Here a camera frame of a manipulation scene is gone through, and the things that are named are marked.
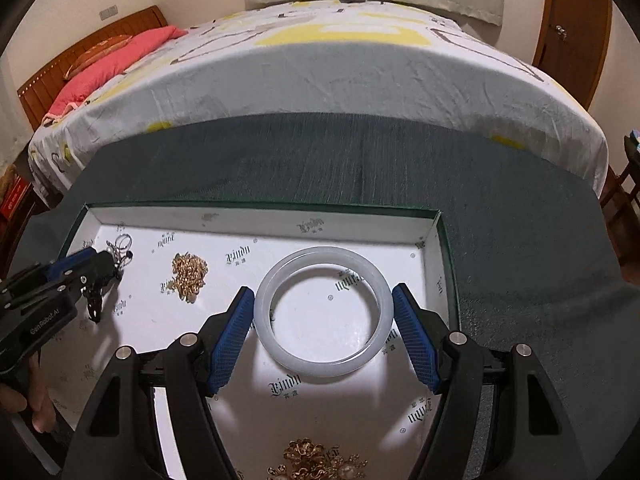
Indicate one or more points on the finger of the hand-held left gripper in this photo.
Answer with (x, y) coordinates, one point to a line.
(75, 261)
(55, 292)

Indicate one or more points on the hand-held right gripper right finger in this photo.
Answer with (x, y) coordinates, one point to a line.
(415, 340)

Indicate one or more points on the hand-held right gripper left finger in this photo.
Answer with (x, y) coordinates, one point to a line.
(230, 340)

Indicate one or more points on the shallow green box white lining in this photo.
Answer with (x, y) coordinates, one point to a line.
(225, 240)

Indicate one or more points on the white jade bangle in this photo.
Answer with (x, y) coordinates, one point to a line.
(320, 256)

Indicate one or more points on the gold flower brooch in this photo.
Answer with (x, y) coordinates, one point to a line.
(305, 455)

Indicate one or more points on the person's left hand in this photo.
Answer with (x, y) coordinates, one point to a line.
(35, 400)

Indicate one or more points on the wooden nightstand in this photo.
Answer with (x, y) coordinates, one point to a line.
(15, 230)

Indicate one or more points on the red box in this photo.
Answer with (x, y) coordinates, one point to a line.
(15, 197)

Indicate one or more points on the dark grey table cloth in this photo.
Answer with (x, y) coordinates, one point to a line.
(500, 210)

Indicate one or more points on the wooden headboard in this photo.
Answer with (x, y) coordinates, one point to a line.
(45, 77)

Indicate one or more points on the orange brown cushion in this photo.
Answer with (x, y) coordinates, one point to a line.
(95, 55)

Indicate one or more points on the pink pillow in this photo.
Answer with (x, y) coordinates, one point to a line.
(115, 57)

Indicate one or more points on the dark wooden chair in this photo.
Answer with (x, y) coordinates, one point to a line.
(625, 195)

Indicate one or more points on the bed with patterned sheet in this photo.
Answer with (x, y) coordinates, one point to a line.
(350, 75)

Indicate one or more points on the brown wooden door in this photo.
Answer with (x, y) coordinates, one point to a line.
(575, 10)

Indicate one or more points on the wall outlet plate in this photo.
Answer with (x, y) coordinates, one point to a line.
(108, 12)

